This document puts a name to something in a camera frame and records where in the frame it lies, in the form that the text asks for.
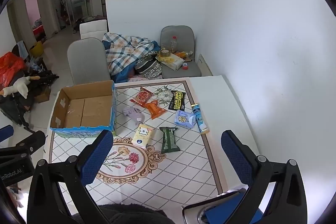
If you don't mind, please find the green wipes pack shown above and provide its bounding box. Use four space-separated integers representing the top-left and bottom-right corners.
159 127 181 153

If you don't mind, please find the white goose plush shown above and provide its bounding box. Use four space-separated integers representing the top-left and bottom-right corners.
0 76 41 99

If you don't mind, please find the red snack pack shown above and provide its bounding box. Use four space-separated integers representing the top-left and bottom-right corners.
130 87 154 107

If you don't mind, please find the grey chair near box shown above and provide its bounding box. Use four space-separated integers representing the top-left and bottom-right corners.
67 38 110 85

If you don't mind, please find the white chair behind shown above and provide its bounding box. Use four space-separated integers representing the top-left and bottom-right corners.
79 19 108 41

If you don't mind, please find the orange wipes pack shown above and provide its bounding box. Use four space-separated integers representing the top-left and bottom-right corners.
144 100 167 119

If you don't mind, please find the small red white container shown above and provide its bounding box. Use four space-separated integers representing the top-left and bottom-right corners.
182 63 189 70

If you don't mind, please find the purple cloth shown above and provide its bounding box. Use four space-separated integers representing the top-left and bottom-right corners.
122 107 145 124

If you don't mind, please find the black tripod pile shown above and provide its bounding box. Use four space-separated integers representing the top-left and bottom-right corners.
1 62 59 132

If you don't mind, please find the blue milk powder sachet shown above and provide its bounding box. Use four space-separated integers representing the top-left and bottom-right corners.
191 103 209 134

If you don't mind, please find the red orange plastic bag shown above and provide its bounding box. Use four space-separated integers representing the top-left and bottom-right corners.
0 52 27 89

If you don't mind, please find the light blue tissue pack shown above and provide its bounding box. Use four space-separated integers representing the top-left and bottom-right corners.
174 110 196 129

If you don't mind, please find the white board against wall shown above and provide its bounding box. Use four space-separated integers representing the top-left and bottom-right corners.
197 54 213 77

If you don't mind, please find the clear plastic bottle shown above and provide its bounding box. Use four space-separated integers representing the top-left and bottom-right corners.
170 36 178 53

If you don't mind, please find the small cardboard box on floor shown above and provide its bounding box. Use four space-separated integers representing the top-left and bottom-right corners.
34 86 51 103

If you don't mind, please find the blue seat cushion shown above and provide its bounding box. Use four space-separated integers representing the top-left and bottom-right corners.
202 190 264 224

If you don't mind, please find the black shoe wipes pack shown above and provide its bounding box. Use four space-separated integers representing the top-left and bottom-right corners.
169 90 186 111

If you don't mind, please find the patterned tablecloth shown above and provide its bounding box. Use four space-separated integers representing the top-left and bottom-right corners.
47 76 261 214

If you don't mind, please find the patterned black white bag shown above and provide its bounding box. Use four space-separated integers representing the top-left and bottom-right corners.
134 53 162 80

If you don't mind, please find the brown tape roll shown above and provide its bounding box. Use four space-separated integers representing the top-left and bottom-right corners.
159 49 171 58

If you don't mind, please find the yellow tissue pack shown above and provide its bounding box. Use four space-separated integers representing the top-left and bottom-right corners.
131 124 154 149

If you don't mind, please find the plaid blanket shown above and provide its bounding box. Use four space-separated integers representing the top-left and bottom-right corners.
102 32 160 84

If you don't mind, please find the grey chair in corner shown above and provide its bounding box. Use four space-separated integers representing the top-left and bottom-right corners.
160 26 201 79

